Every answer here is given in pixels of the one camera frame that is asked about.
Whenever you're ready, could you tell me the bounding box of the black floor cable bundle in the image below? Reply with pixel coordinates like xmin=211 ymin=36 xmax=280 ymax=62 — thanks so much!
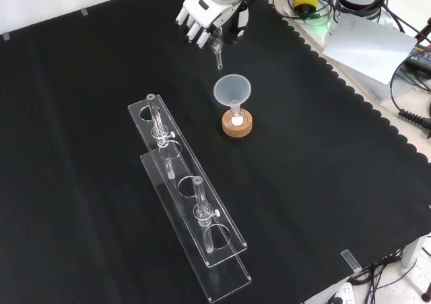
xmin=349 ymin=248 xmax=419 ymax=304

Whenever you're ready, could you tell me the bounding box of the black coiled cable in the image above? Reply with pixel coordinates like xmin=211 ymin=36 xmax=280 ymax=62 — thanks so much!
xmin=389 ymin=57 xmax=431 ymax=130

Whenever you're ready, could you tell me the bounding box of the yellow stop button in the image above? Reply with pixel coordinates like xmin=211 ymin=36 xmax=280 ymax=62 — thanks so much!
xmin=293 ymin=0 xmax=319 ymax=16

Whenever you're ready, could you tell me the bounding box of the pale grey board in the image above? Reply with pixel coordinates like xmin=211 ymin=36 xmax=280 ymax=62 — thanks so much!
xmin=322 ymin=13 xmax=419 ymax=86

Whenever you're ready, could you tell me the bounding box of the black table cloth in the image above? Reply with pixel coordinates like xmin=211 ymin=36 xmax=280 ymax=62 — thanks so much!
xmin=0 ymin=0 xmax=431 ymax=304

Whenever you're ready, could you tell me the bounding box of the white power strip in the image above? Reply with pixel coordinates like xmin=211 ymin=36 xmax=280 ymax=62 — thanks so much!
xmin=324 ymin=281 xmax=356 ymax=304

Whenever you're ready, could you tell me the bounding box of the translucent plastic funnel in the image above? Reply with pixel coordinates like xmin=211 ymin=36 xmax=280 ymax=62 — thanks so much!
xmin=212 ymin=75 xmax=253 ymax=115

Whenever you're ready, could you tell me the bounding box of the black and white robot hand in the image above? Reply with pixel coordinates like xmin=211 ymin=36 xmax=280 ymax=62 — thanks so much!
xmin=174 ymin=0 xmax=251 ymax=51

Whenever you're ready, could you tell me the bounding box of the white table leg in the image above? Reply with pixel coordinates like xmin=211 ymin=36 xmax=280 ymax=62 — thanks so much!
xmin=401 ymin=232 xmax=431 ymax=268

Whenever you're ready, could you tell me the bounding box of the round-bottom glass flask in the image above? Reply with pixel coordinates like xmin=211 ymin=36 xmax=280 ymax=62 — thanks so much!
xmin=226 ymin=102 xmax=248 ymax=128

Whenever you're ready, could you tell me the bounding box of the black power adapter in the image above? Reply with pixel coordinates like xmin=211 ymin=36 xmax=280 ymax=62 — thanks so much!
xmin=403 ymin=43 xmax=431 ymax=73

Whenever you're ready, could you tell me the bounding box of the cork ring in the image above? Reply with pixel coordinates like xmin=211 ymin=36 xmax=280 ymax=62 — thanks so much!
xmin=221 ymin=109 xmax=254 ymax=138

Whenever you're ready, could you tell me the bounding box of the clear glass weighing funnel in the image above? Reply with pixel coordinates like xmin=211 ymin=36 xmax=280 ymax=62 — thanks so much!
xmin=209 ymin=26 xmax=225 ymax=71

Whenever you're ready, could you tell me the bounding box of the clear acrylic funnel stand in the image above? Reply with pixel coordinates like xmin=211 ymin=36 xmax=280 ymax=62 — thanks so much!
xmin=127 ymin=94 xmax=253 ymax=303

